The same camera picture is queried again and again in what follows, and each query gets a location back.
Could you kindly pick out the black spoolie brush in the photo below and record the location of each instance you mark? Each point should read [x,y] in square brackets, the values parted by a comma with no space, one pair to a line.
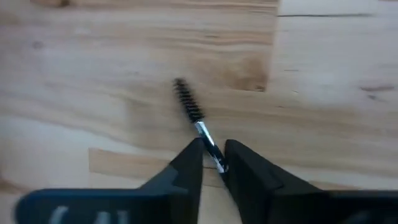
[189,105]

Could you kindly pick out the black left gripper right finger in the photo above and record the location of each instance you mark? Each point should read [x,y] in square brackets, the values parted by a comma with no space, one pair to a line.
[264,202]

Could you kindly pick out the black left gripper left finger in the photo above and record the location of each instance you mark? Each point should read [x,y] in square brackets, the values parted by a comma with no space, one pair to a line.
[174,202]

